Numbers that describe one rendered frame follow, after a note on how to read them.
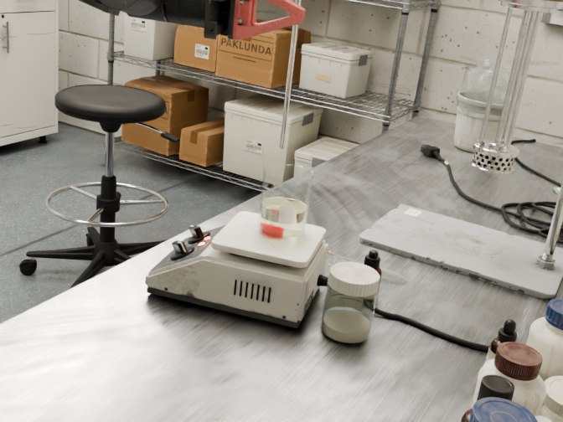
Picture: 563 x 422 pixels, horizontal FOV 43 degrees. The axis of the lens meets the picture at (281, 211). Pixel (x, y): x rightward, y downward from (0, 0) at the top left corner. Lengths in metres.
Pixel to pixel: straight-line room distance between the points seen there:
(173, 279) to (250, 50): 2.32
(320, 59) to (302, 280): 2.32
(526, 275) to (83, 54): 3.47
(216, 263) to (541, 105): 2.45
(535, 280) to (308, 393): 0.46
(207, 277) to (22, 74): 3.01
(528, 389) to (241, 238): 0.38
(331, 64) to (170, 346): 2.37
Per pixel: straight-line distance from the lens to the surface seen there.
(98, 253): 2.50
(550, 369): 0.80
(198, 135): 3.37
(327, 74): 3.10
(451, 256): 1.12
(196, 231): 0.94
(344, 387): 0.78
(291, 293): 0.84
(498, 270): 1.12
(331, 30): 3.42
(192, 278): 0.88
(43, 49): 3.88
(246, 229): 0.90
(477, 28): 3.20
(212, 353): 0.81
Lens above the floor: 1.19
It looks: 21 degrees down
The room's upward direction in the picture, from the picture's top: 7 degrees clockwise
